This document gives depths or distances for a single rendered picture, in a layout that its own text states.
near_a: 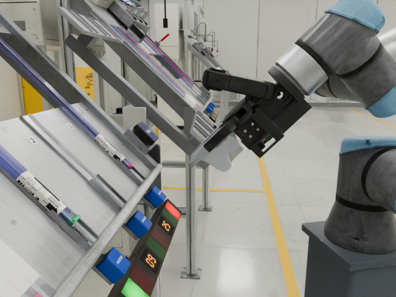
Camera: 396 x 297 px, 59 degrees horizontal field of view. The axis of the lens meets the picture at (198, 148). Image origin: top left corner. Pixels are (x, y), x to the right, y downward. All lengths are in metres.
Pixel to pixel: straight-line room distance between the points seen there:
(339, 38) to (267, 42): 7.56
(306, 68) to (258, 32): 7.57
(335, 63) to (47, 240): 0.44
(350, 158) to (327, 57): 0.29
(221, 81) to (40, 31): 1.19
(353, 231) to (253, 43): 7.41
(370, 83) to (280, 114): 0.14
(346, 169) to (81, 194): 0.53
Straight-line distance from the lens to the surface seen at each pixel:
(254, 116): 0.54
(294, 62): 0.55
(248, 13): 8.14
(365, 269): 0.80
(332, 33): 0.55
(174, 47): 5.05
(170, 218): 0.65
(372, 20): 0.57
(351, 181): 0.78
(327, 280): 0.87
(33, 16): 1.66
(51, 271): 0.39
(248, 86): 0.55
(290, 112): 0.56
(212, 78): 0.54
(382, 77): 0.59
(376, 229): 0.81
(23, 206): 0.42
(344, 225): 0.81
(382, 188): 0.71
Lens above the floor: 0.93
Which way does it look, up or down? 13 degrees down
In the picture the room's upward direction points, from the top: straight up
